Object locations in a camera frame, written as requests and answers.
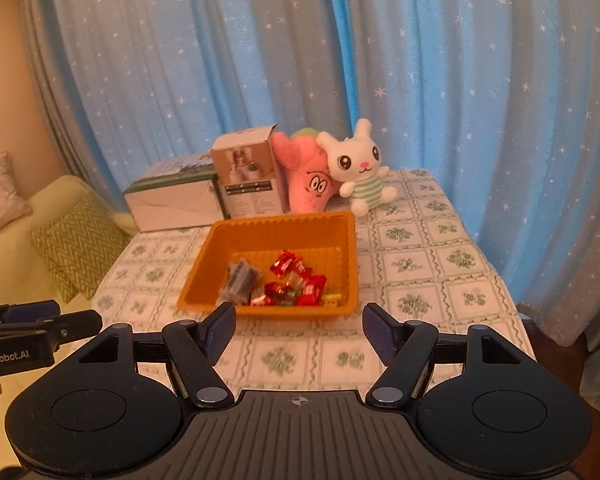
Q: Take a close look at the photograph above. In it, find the clear black seaweed snack packet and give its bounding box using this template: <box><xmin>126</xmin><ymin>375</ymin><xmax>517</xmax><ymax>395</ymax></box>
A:
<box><xmin>218</xmin><ymin>259</ymin><xmax>261</xmax><ymax>306</ymax></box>

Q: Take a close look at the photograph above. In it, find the yellow green candy wrapper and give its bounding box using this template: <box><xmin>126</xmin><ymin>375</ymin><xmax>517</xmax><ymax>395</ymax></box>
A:
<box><xmin>321</xmin><ymin>292</ymin><xmax>342</xmax><ymax>308</ymax></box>

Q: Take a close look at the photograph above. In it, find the red gold candy packet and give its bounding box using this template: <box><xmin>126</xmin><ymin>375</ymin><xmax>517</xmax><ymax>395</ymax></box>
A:
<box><xmin>250</xmin><ymin>282</ymin><xmax>300</xmax><ymax>307</ymax></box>

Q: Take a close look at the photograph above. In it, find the red candy with gold label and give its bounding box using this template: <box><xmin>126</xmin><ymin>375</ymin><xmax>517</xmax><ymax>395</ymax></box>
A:
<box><xmin>296</xmin><ymin>274</ymin><xmax>327</xmax><ymax>307</ymax></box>

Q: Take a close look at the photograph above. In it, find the cream sofa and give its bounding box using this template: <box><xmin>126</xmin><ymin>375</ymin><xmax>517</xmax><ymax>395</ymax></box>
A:
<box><xmin>0</xmin><ymin>173</ymin><xmax>131</xmax><ymax>480</ymax></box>

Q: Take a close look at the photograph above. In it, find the green zigzag cushion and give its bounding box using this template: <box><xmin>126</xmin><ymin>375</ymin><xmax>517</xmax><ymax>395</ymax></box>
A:
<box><xmin>29</xmin><ymin>194</ymin><xmax>131</xmax><ymax>304</ymax></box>

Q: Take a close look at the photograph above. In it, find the green floral tablecloth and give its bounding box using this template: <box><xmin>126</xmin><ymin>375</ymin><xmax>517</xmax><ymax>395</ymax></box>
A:
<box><xmin>91</xmin><ymin>169</ymin><xmax>531</xmax><ymax>390</ymax></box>

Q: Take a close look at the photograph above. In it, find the dark red candy wrapper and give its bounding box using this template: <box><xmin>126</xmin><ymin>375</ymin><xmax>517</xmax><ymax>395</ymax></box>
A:
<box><xmin>270</xmin><ymin>249</ymin><xmax>302</xmax><ymax>278</ymax></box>

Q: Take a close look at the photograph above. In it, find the clear brown toffee candy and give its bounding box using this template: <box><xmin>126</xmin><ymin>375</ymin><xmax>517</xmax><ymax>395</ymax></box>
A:
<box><xmin>285</xmin><ymin>271</ymin><xmax>306</xmax><ymax>290</ymax></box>

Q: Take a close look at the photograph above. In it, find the orange plastic tray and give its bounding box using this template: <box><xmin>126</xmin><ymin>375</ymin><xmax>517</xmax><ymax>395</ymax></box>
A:
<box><xmin>178</xmin><ymin>211</ymin><xmax>358</xmax><ymax>318</ymax></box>

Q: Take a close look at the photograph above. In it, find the small red candy wrapper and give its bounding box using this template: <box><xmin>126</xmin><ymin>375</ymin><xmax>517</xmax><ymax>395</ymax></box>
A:
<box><xmin>292</xmin><ymin>259</ymin><xmax>313</xmax><ymax>280</ymax></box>

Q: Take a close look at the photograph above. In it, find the white green cardboard box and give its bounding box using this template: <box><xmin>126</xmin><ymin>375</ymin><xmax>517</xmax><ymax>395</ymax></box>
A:
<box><xmin>123</xmin><ymin>153</ymin><xmax>227</xmax><ymax>232</ymax></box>

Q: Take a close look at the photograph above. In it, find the brown humidifier product box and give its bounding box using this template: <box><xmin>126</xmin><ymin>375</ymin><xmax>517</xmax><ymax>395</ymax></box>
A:
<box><xmin>211</xmin><ymin>125</ymin><xmax>288</xmax><ymax>219</ymax></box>

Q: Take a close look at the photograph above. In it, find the pink star plush toy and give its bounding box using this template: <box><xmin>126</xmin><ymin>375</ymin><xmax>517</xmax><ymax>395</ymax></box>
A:
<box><xmin>271</xmin><ymin>128</ymin><xmax>340</xmax><ymax>214</ymax></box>

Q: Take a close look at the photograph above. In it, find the white bunny plush toy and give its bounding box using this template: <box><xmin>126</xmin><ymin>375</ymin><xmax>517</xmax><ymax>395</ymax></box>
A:
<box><xmin>316</xmin><ymin>118</ymin><xmax>398</xmax><ymax>218</ymax></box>

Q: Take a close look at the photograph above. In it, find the blue star curtain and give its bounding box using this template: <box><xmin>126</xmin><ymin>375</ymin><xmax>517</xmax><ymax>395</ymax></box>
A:
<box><xmin>20</xmin><ymin>0</ymin><xmax>600</xmax><ymax>401</ymax></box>

